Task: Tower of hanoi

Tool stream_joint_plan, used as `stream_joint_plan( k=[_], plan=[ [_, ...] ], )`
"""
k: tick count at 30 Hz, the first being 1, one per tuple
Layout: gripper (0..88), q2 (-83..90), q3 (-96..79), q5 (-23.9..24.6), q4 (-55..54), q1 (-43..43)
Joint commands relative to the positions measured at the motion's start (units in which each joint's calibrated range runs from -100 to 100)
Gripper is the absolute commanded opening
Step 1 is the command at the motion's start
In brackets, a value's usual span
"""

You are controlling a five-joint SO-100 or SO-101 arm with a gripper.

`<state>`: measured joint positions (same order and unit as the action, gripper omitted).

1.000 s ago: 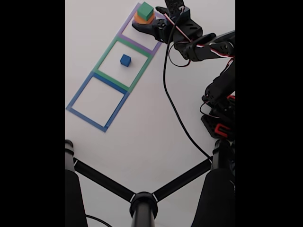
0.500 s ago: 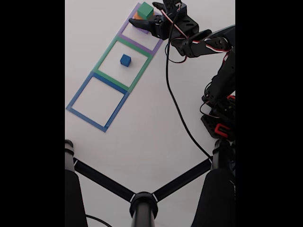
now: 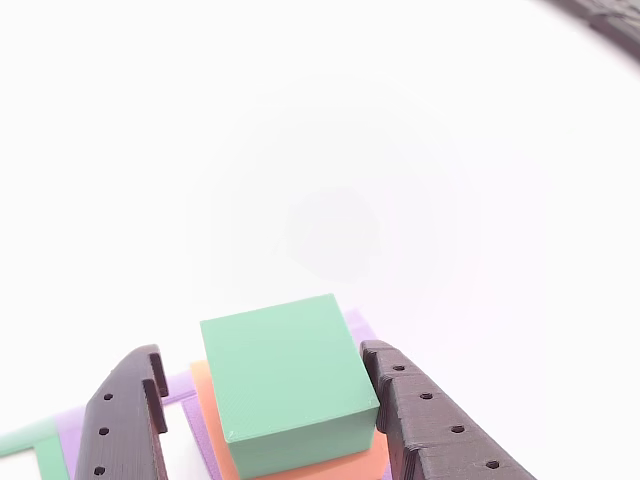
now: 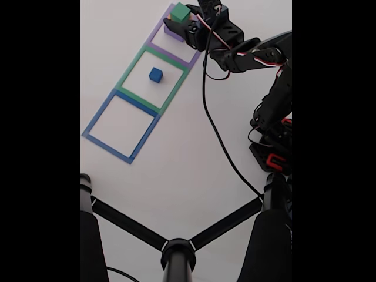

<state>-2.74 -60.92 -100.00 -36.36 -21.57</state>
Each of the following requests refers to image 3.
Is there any large purple cube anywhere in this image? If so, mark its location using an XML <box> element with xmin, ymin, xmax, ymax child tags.
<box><xmin>180</xmin><ymin>397</ymin><xmax>225</xmax><ymax>480</ymax></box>

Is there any orange cube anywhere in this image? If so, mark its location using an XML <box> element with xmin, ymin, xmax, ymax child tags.
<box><xmin>189</xmin><ymin>359</ymin><xmax>393</xmax><ymax>480</ymax></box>

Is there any green cube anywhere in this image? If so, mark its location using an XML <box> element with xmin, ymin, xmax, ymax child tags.
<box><xmin>199</xmin><ymin>293</ymin><xmax>382</xmax><ymax>480</ymax></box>

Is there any purple tape square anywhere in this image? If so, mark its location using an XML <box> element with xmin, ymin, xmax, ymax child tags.
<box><xmin>53</xmin><ymin>307</ymin><xmax>380</xmax><ymax>480</ymax></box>

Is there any green tape square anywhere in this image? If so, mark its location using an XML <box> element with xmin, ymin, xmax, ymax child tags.
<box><xmin>0</xmin><ymin>416</ymin><xmax>70</xmax><ymax>480</ymax></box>

